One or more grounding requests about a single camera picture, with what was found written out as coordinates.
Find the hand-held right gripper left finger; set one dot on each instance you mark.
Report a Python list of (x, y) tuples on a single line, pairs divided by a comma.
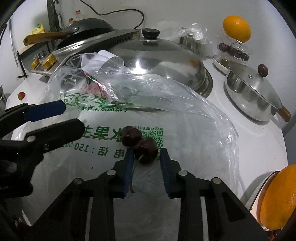
[(128, 173)]

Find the clear printed plastic bag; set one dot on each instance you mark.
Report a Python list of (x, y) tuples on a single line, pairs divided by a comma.
[(185, 139)]

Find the large steel lid black knob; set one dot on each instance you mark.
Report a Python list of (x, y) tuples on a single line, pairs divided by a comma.
[(161, 60)]

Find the dark red cherry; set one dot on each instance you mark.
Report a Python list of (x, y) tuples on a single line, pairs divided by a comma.
[(146, 151), (130, 136)]

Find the white paper slip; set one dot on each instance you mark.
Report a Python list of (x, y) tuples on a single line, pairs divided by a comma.
[(108, 55)]

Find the large orange with stem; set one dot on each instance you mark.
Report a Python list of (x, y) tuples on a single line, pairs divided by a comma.
[(279, 199)]

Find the round orange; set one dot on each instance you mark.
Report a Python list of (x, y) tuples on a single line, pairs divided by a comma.
[(237, 29)]

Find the steel cup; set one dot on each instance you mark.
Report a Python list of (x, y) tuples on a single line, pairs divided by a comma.
[(194, 45), (183, 39)]

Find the red strawberry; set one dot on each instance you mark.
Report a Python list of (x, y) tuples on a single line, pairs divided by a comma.
[(21, 95)]

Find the black storage rack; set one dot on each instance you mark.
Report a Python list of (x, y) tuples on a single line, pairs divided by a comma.
[(27, 51)]

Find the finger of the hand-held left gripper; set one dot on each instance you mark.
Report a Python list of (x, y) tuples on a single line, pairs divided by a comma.
[(46, 111), (60, 132)]

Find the white plate with black rim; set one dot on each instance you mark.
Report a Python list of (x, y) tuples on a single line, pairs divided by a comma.
[(253, 197)]

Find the heap of dark cherries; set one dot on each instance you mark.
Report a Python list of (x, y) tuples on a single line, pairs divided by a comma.
[(233, 51)]

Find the crumpled clear plastic wrap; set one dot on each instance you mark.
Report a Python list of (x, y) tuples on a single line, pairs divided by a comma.
[(168, 27)]

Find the black umbrella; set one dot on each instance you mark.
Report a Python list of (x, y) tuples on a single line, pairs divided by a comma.
[(59, 16)]

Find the glass lid with steel rim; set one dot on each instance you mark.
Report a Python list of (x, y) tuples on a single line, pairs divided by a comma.
[(143, 107)]

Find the clear fruit container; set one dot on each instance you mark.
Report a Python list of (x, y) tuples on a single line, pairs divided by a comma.
[(247, 47)]

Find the red-capped bottle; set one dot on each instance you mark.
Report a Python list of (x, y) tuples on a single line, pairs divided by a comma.
[(77, 15)]

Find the steel induction cooker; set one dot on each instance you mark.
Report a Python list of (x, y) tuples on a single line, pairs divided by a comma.
[(92, 44)]

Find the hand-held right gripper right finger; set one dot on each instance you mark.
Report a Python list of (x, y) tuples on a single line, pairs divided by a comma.
[(165, 173)]

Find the grey wall pipe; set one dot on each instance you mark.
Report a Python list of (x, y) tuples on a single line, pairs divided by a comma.
[(49, 14)]

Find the yellow detergent bottle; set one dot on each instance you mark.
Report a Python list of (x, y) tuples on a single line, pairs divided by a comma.
[(37, 29)]

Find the small white dish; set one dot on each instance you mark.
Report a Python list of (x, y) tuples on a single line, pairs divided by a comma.
[(219, 63)]

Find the steel saucepan lid brown knob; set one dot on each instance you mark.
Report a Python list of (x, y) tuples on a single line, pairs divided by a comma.
[(252, 85)]

